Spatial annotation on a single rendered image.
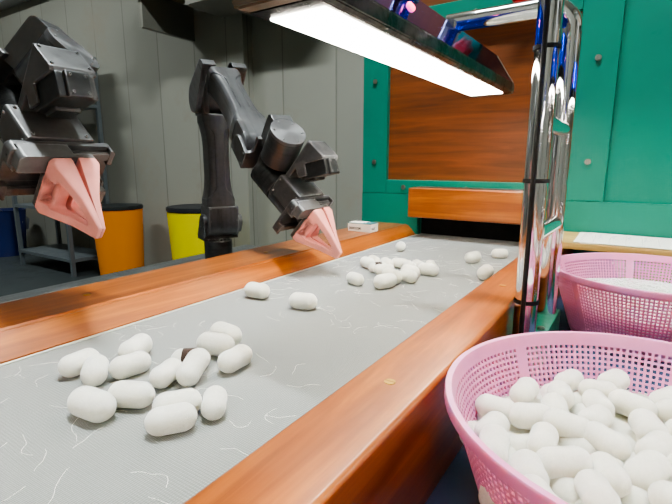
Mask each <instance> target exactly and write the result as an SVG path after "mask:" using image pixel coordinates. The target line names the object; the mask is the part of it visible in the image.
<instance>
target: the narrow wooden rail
mask: <svg viewBox="0 0 672 504"><path fill-rule="evenodd" d="M517 265H518V257H517V258H516V259H514V260H513V261H512V262H510V263H509V264H507V265H506V266H505V267H503V268H502V269H501V270H499V271H498V272H497V273H495V274H494V275H493V276H491V277H490V278H488V279H487V280H486V281H484V282H483V283H482V284H480V285H479V286H478V287H476V288H475V289H474V290H472V291H471V292H469V293H468V294H467V295H465V296H464V297H463V298H461V299H460V300H459V301H457V302H456V303H454V304H453V305H452V306H450V307H449V308H448V309H446V310H445V311H444V312H442V313H441V314H440V315H438V316H437V317H435V318H434V319H433V320H431V321H430V322H429V323H427V324H426V325H425V326H423V327H422V328H421V329H419V330H418V331H416V332H415V333H414V334H412V335H411V336H410V337H408V338H407V339H406V340H404V341H403V342H402V343H400V344H399V345H397V346H396V347H395V348H393V349H392V350H391V351H389V352H388V353H387V354H385V355H384V356H383V357H381V358H380V359H378V360H377V361H376V362H374V363H373V364H372V365H370V366H369V367H368V368H366V369H365V370H364V371H362V372H361V373H359V374H358V375H357V376H355V377H354V378H353V379H351V380H350V381H349V382H347V383H346V384H344V385H343V386H342V387H340V388H339V389H338V390H336V391H335V392H334V393H332V394H331V395H330V396H328V397H327V398H325V399H324V400H323V401H321V402H320V403H319V404H317V405H316V406H315V407H313V408H312V409H311V410H309V411H308V412H306V413H305V414H304V415H302V416H301V417H300V418H298V419H297V420H296V421H294V422H293V423H292V424H290V425H289V426H287V427H286V428H285V429H283V430H282V431H281V432H279V433H278V434H277V435H275V436H274V437H273V438H271V439H270V440H268V441H267V442H266V443H264V444H263V445H262V446H260V447H259V448H258V449H256V450H255V451H254V452H252V453H251V454H249V455H248V456H247V457H245V458H244V459H243V460H241V461H240V462H239V463H237V464H236V465H235V466H233V467H232V468H230V469H229V470H228V471H226V472H225V473H224V474H222V475H221V476H220V477H218V478H217V479H215V480H214V481H213V482H211V483H210V484H209V485H207V486H206V487H205V488H203V489H202V490H201V491H199V492H198V493H196V494H195V495H194V496H192V497H191V498H190V499H188V500H187V501H186V502H184V503H183V504H425V503H426V501H427V499H428V498H429V496H430V495H431V493H432V492H433V490H434V489H435V487H436V486H437V484H438V483H439V481H440V479H441V478H442V476H443V475H444V473H445V472H446V470H447V469H448V467H449V466H450V464H451V462H452V461H453V459H454V458H455V456H456V455H457V453H458V452H459V450H460V449H461V447H462V446H463V443H462V442H461V440H460V437H459V434H458V432H457V431H456V429H455V428H454V426H453V424H452V422H451V420H450V418H449V415H448V413H447V409H446V405H445V399H444V390H445V379H446V375H447V373H448V370H449V369H450V367H451V365H452V364H453V362H454V361H455V360H456V359H457V358H458V357H459V356H460V355H461V354H463V353H464V352H465V351H467V350H469V349H470V348H472V347H474V346H476V345H478V344H481V343H483V342H486V341H489V340H492V339H495V338H499V337H504V336H509V335H512V329H513V316H514V302H513V299H514V297H515V290H516V278H517Z"/></svg>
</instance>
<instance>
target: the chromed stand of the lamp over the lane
mask: <svg viewBox="0 0 672 504"><path fill-rule="evenodd" d="M445 19H447V20H448V21H449V22H450V24H451V25H452V27H453V28H454V29H455V30H456V31H457V32H460V33H461V32H462V31H466V30H473V29H479V28H486V27H492V26H498V25H505V24H511V23H517V22H524V21H530V20H536V32H535V45H534V46H533V52H534V58H533V71H532V84H531V96H530V109H529V122H528V135H527V148H526V161H525V174H524V179H523V182H522V183H524V187H523V200H522V213H521V226H520V239H519V252H518V265H517V278H516V290H515V297H514V299H513V302H514V316H513V329H512V335H515V334H521V333H530V332H544V331H559V322H560V310H558V309H557V308H556V305H557V295H558V285H559V274H560V264H561V253H562V243H563V232H564V222H565V211H566V201H567V190H568V180H569V169H570V159H571V148H572V138H573V127H574V117H575V107H576V96H577V86H578V75H579V65H580V54H581V44H582V33H583V19H582V14H581V12H580V10H579V8H578V7H577V6H576V5H575V4H574V3H573V2H572V1H570V0H527V1H522V2H516V3H511V4H505V5H500V6H494V7H488V8H483V9H477V10H472V11H466V12H461V13H455V14H449V15H447V16H446V18H445Z"/></svg>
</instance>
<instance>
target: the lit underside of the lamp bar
mask: <svg viewBox="0 0 672 504"><path fill-rule="evenodd" d="M270 20H271V21H273V22H275V23H278V24H281V25H283V26H286V27H289V28H291V29H294V30H297V31H299V32H302V33H305V34H307V35H310V36H313V37H315V38H318V39H320V40H323V41H326V42H328V43H331V44H334V45H336V46H339V47H342V48H344V49H347V50H350V51H352V52H355V53H358V54H360V55H363V56H366V57H368V58H371V59H374V60H376V61H379V62H382V63H384V64H387V65H390V66H392V67H395V68H398V69H400V70H403V71H405V72H408V73H411V74H413V75H416V76H419V77H421V78H424V79H427V80H429V81H432V82H435V83H437V84H440V85H443V86H445V87H448V88H451V89H453V90H456V91H459V92H461V93H464V94H467V95H469V96H477V95H490V94H502V93H503V92H501V91H499V90H497V89H495V88H492V87H490V86H488V85H486V84H484V83H482V82H480V81H478V80H476V79H474V78H472V77H470V76H468V75H466V74H464V73H462V72H460V71H457V70H455V69H453V68H451V67H449V66H447V65H445V64H443V63H441V62H439V61H437V60H435V59H433V58H431V57H429V56H427V55H424V54H422V53H420V52H418V51H416V50H414V49H412V48H410V47H408V46H406V45H404V44H402V43H400V42H398V41H396V40H394V39H392V38H389V37H387V36H385V35H383V34H381V33H379V32H377V31H375V30H373V29H371V28H369V27H367V26H365V25H363V24H361V23H359V22H357V21H354V20H352V19H350V18H348V17H346V16H344V15H342V14H340V13H338V12H336V11H334V10H332V9H330V8H328V7H321V8H316V9H312V10H307V11H303V12H298V13H294V14H289V15H285V16H280V17H276V18H271V19H270Z"/></svg>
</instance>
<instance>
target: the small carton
mask: <svg viewBox="0 0 672 504"><path fill-rule="evenodd" d="M348 231H356V232H367V233H372V232H376V231H378V222H367V221H351V222H348Z"/></svg>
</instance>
